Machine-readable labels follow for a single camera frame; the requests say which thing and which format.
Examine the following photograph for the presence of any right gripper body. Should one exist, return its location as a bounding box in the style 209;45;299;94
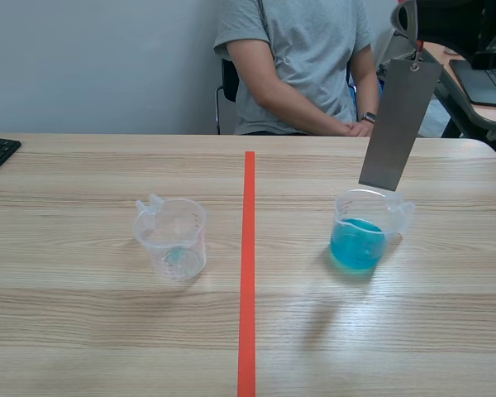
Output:
415;0;496;70

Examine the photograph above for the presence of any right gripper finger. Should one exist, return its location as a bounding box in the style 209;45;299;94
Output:
389;0;424;44

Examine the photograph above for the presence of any grey metal plate orange strip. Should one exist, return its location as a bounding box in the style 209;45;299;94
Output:
358;37;444;192

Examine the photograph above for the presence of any person's hand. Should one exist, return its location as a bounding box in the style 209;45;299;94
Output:
341;120;375;138

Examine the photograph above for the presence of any black laptop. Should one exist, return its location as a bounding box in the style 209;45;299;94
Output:
449;59;496;109

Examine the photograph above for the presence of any wooden desk with grey edge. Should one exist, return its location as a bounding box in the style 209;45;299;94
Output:
413;40;496;140

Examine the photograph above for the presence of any person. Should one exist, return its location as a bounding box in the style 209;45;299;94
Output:
212;0;381;137

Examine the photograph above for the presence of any clear beaker with blue liquid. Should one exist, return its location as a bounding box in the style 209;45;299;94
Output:
328;189;417;276

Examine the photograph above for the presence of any empty clear plastic beaker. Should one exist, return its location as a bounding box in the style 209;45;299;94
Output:
134;193;208;283

